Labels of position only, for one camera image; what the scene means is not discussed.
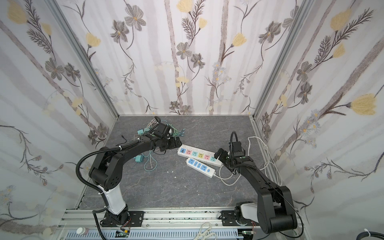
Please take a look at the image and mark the white power strip cords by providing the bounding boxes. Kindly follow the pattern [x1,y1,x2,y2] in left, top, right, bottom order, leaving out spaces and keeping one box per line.
[213,136,284,187]

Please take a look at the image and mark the white scissors handles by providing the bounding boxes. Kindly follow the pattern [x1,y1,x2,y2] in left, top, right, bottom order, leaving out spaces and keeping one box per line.
[194,222,218,240]

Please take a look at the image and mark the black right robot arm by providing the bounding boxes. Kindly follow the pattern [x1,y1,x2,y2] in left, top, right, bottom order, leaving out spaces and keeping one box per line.
[214,142,298,234]

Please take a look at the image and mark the white bottle cap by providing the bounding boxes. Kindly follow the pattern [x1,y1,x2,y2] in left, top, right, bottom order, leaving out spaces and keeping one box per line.
[76,227,88,236]

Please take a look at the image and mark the white blue power strip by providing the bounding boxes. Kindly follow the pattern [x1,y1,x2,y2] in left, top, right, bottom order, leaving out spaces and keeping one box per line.
[186,158,216,178]

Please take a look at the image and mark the green multi-head charging cable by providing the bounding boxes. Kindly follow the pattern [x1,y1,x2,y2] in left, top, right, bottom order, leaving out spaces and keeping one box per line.
[167,119,186,139]

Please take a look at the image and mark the teal charger with cable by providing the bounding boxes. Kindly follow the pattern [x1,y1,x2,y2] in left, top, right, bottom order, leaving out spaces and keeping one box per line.
[134,151,158,172]

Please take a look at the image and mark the white multicolour power strip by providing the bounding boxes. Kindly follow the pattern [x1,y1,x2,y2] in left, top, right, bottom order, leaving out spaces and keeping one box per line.
[178,145,223,167]

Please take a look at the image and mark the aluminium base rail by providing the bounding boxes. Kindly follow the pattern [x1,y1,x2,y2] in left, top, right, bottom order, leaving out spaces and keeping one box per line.
[53,207,302,240]

